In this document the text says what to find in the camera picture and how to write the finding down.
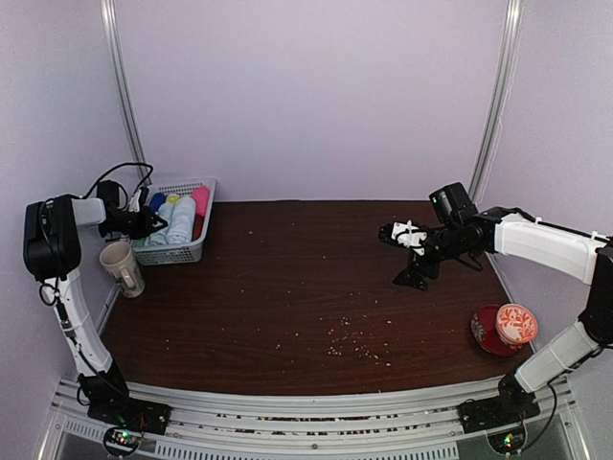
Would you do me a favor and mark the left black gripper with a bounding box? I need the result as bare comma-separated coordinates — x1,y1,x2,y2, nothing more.
101,205,168,240

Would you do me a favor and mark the light blue towel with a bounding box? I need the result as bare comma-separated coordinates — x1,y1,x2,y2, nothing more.
148,202,174,246
167,196,195,244

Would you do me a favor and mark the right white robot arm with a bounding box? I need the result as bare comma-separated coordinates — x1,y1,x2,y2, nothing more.
378,203,612,432

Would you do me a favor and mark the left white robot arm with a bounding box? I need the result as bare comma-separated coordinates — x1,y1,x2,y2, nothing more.
23,188,168,426

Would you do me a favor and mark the blue rolled towel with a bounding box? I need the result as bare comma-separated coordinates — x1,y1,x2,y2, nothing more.
148,193,166,213

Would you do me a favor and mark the beige plastic cup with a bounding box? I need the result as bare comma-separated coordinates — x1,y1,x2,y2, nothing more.
99,241,146,298

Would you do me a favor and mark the white plastic basket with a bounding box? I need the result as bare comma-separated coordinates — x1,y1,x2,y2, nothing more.
131,177,217,266

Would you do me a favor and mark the dark red rolled towel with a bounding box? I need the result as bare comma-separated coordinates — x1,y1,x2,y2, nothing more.
192,215,204,242

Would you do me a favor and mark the pink rolled towel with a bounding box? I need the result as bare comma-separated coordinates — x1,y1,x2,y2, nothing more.
191,186,211,218

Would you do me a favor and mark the red floral bowl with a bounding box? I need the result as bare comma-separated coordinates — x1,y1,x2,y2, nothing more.
470,305,523,357

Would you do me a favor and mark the orange white patterned bowl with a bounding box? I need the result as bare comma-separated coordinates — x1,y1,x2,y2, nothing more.
495,304,539,346

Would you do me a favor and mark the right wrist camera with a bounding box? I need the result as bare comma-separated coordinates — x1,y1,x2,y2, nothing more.
379,181,480,250

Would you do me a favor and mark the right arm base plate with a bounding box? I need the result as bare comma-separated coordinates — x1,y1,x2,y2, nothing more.
458,397,540,434

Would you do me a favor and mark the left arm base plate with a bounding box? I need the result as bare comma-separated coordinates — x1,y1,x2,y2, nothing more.
87,398,171,435

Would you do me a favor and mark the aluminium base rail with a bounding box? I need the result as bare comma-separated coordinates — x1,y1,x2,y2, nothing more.
34,378,593,459

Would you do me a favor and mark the left aluminium frame post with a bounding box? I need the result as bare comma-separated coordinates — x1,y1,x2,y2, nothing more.
100,0,146,163

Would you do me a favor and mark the aluminium frame post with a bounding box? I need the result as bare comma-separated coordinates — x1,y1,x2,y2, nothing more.
100,0,146,163
468,0,524,203

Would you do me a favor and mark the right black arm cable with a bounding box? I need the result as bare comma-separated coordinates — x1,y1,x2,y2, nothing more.
519,378,559,454

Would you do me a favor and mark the right aluminium frame post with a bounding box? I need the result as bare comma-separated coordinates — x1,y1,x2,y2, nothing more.
468,0,524,203

